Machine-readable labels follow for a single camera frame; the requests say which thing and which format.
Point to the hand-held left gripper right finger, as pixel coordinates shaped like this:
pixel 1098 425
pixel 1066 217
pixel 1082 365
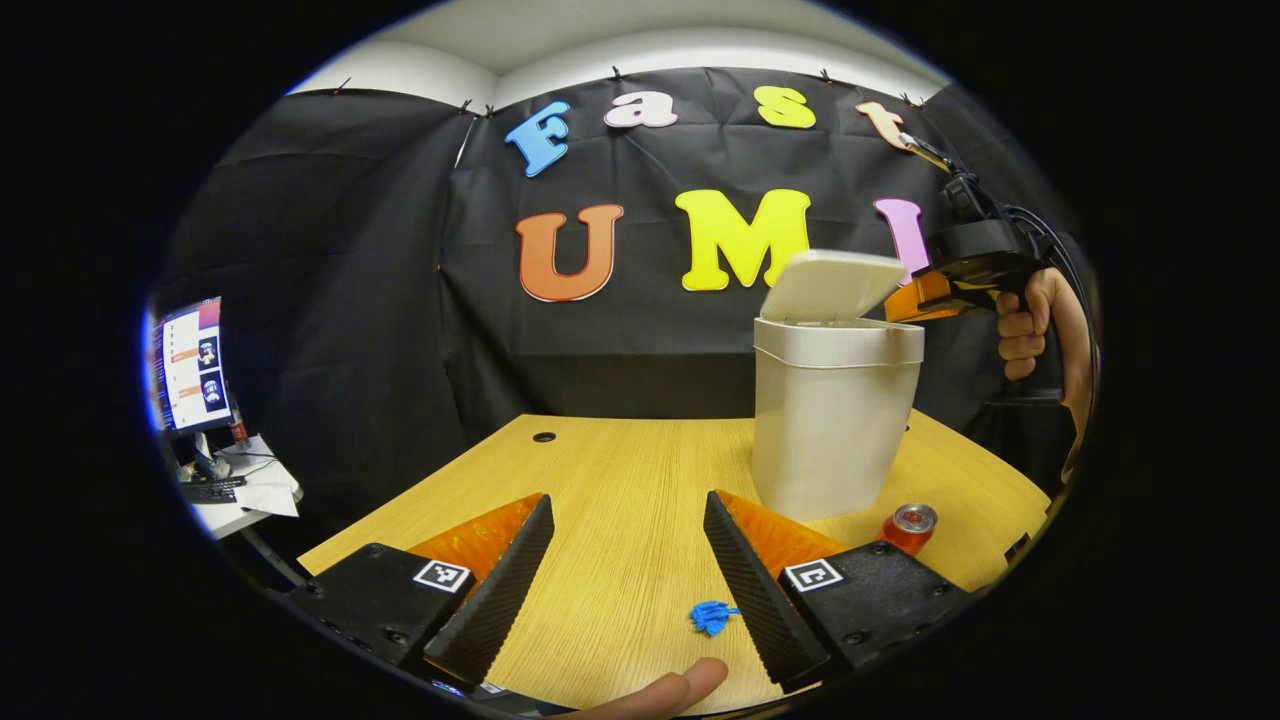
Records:
pixel 750 590

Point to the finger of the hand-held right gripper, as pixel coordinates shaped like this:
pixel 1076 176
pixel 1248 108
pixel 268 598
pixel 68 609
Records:
pixel 925 298

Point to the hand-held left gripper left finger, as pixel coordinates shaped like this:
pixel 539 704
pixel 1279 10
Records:
pixel 500 590

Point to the blue paper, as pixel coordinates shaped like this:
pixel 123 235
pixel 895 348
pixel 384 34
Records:
pixel 708 618

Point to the white desktop garbage bin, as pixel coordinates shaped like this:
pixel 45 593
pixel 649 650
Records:
pixel 830 430

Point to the red pop can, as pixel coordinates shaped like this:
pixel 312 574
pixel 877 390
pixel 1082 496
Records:
pixel 906 535

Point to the wooden desktop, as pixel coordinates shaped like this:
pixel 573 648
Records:
pixel 620 520

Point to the white paper sheets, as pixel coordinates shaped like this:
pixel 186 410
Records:
pixel 265 480

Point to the white side desk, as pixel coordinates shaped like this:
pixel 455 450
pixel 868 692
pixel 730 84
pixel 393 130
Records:
pixel 240 500

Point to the black keyboard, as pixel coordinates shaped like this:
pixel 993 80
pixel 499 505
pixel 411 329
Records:
pixel 212 490

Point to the computer monitor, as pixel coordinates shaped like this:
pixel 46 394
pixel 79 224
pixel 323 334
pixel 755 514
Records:
pixel 190 365

